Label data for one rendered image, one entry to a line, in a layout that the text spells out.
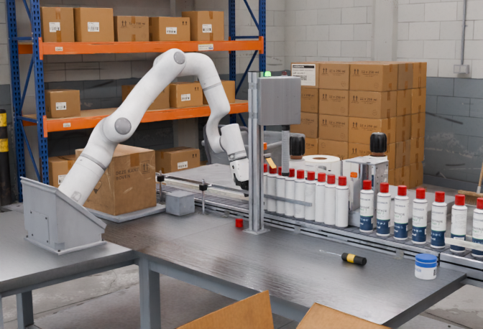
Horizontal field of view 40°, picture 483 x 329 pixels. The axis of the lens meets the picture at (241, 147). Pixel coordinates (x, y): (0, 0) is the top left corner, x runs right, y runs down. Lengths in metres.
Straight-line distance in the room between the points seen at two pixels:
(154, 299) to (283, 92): 0.96
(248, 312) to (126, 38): 5.66
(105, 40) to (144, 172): 3.65
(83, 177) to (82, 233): 0.23
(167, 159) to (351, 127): 2.04
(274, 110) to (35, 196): 1.00
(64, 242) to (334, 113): 4.29
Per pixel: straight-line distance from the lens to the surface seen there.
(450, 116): 7.55
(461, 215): 2.44
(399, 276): 2.36
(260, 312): 1.30
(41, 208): 2.70
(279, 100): 2.68
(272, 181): 2.89
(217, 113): 2.99
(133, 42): 6.70
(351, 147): 6.45
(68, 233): 2.64
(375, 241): 2.59
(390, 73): 6.32
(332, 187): 2.70
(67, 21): 6.51
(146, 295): 2.68
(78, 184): 2.71
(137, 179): 3.09
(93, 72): 7.45
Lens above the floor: 1.63
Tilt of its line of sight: 9 degrees down
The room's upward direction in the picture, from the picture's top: straight up
